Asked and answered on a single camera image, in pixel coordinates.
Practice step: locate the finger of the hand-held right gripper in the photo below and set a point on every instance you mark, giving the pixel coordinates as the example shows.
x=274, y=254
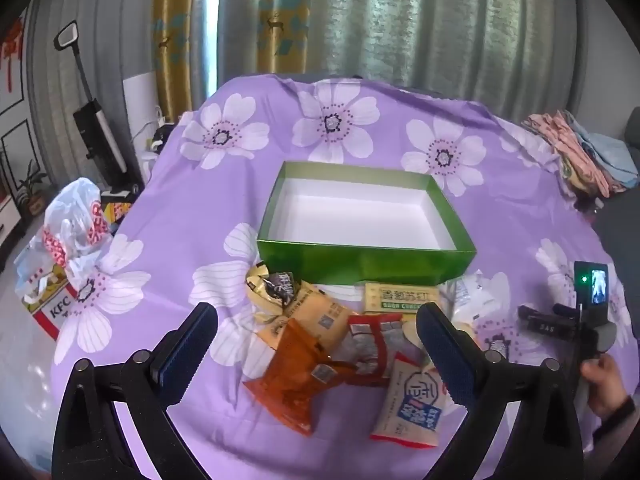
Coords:
x=545, y=326
x=565, y=310

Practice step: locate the red wall decoration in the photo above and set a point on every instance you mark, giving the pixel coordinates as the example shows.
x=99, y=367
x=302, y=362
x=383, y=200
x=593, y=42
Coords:
x=12, y=55

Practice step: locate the grey curtain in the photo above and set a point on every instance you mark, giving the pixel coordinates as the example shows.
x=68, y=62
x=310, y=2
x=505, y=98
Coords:
x=110, y=25
x=440, y=20

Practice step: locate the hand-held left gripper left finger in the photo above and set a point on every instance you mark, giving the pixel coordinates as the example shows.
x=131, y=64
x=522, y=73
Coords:
x=185, y=355

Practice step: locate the red snack packet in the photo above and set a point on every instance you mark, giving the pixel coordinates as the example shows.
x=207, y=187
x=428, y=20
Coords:
x=370, y=345

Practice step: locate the white red-trimmed snack packet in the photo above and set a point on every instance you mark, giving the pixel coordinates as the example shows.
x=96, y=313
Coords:
x=410, y=405

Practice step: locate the white crinkled snack packet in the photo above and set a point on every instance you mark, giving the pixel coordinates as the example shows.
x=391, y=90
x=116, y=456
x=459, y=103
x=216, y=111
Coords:
x=472, y=295

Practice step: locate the light orange snack packet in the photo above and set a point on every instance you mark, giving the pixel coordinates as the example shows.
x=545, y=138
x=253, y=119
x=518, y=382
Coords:
x=315, y=315

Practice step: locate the red and white cardboard box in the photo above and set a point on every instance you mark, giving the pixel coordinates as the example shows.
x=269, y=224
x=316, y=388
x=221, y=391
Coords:
x=52, y=310

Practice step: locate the pile of folded clothes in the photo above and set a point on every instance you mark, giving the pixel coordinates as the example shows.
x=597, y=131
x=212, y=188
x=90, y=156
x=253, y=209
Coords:
x=580, y=155

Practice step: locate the yellow cracker packet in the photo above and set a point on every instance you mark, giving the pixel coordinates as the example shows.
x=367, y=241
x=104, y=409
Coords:
x=400, y=297

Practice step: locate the yellow patterned curtain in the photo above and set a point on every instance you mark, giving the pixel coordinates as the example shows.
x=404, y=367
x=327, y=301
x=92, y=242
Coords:
x=282, y=15
x=185, y=35

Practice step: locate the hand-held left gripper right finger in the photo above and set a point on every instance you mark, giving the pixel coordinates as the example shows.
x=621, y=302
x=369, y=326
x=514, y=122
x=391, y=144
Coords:
x=445, y=355

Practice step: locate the yellow and red package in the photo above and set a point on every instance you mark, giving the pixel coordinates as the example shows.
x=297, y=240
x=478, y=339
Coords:
x=117, y=207

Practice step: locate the person's right forearm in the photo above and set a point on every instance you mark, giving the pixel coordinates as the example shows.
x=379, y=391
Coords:
x=622, y=420

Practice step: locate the purple floral tablecloth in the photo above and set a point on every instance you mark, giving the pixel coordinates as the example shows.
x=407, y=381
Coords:
x=200, y=200

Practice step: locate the black and white object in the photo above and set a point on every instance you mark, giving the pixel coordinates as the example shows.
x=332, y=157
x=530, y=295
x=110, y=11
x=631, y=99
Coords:
x=160, y=137

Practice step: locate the green cardboard box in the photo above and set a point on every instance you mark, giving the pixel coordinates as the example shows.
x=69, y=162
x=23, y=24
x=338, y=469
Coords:
x=365, y=220

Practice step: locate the dark orange snack packet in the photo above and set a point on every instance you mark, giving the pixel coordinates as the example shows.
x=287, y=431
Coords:
x=295, y=375

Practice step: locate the black upright vacuum cleaner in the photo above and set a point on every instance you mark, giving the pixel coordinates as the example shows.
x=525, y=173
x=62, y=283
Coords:
x=95, y=120

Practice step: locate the white panel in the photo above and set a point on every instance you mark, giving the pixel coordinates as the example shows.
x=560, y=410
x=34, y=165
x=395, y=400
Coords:
x=142, y=110

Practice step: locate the gold and black snack packet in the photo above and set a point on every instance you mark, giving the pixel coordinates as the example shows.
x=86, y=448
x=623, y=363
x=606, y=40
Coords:
x=275, y=287

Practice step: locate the potted plant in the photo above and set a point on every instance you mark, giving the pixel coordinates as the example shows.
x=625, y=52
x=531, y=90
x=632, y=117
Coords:
x=30, y=185

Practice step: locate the grey sofa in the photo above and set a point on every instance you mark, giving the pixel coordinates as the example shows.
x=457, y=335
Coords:
x=620, y=230

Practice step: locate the white plastic bag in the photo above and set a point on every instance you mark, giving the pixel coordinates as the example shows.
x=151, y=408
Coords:
x=75, y=225

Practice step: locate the person's right hand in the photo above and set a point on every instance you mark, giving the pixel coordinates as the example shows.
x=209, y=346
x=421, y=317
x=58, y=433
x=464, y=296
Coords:
x=607, y=385

